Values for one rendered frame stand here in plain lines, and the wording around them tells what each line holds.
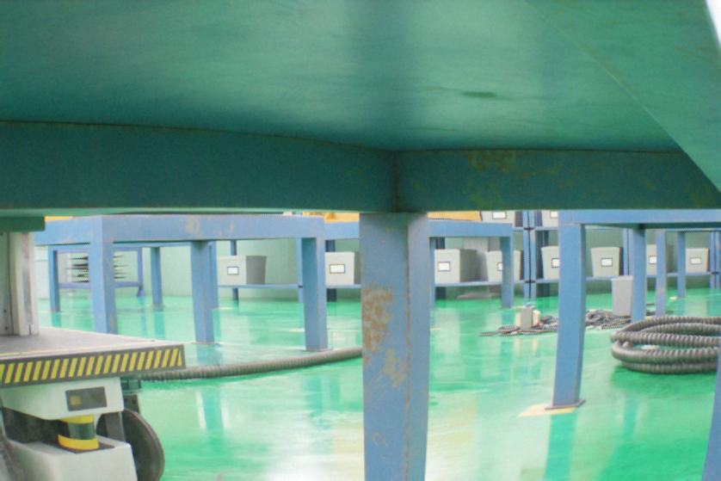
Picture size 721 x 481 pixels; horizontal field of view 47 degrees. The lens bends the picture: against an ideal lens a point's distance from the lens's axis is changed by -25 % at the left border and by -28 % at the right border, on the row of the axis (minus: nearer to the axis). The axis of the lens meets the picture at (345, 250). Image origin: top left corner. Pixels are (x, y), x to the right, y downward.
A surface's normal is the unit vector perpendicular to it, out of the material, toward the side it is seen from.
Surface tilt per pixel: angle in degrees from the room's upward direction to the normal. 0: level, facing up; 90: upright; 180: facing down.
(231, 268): 95
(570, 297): 90
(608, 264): 95
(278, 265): 90
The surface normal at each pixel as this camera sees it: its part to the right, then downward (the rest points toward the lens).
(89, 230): -0.46, 0.01
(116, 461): 0.89, -0.03
